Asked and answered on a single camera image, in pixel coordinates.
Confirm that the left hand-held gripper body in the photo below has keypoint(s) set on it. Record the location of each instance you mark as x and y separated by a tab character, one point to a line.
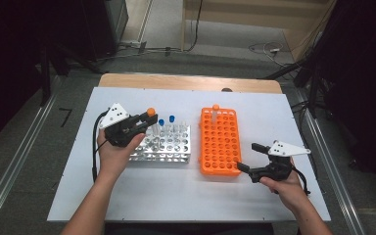
120	130

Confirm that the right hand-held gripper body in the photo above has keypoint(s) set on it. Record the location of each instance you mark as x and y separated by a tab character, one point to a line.
279	166

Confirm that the orange-capped plastic tube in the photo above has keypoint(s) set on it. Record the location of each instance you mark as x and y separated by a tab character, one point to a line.
151	112
215	112

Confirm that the blue-capped clear test tube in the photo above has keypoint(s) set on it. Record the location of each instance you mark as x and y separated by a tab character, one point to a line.
161	122
172	118

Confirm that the metal test tube rack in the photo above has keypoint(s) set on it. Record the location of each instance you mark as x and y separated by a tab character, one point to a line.
163	148

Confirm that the orange plastic test tube rack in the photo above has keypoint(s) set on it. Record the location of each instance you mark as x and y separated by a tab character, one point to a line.
220	147

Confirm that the person's right hand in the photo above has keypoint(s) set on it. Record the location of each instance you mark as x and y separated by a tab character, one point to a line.
289	192

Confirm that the person's left hand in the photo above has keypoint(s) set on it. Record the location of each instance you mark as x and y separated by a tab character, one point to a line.
114	160

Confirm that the black metal stand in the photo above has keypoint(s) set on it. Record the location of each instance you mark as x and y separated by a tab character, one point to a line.
313	84
45	75

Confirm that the black cabinet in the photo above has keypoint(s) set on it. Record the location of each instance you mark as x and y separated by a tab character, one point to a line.
104	26

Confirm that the black curtain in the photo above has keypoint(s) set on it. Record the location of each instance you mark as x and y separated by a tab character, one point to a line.
9	65
365	65

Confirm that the wooden desk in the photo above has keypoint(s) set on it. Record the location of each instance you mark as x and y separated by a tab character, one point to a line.
258	19

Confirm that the metal floor rail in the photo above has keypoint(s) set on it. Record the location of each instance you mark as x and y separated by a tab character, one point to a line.
13	166
333	169

